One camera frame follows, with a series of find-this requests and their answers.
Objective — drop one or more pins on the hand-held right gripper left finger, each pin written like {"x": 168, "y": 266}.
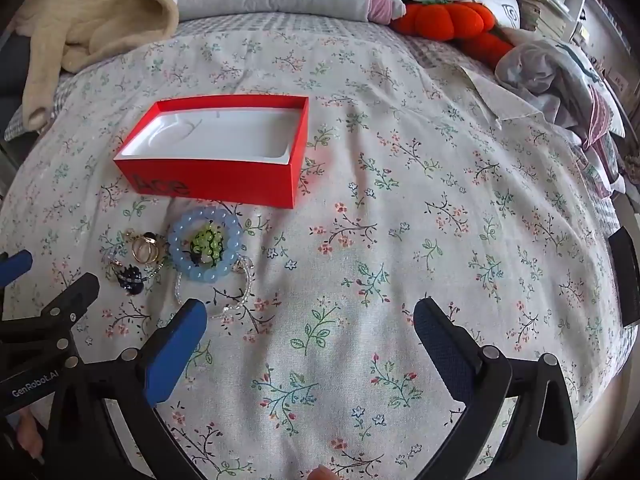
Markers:
{"x": 175, "y": 347}

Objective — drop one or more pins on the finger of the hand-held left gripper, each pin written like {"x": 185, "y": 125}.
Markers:
{"x": 15, "y": 266}
{"x": 75, "y": 297}

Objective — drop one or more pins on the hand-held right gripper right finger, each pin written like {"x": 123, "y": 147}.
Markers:
{"x": 442, "y": 355}

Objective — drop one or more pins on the red cardboard box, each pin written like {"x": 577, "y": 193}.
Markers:
{"x": 215, "y": 180}

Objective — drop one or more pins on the person's left hand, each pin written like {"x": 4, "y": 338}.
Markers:
{"x": 30, "y": 440}

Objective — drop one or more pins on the floral bed sheet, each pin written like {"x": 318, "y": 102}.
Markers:
{"x": 400, "y": 220}

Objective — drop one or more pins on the black flat case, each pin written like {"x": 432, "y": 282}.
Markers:
{"x": 627, "y": 275}

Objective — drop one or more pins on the crumpled grey white clothing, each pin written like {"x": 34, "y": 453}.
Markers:
{"x": 545, "y": 70}

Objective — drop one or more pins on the orange plush pumpkin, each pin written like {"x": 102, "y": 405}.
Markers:
{"x": 450, "y": 19}

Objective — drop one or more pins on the stack of books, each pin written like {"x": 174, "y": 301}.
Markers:
{"x": 542, "y": 7}

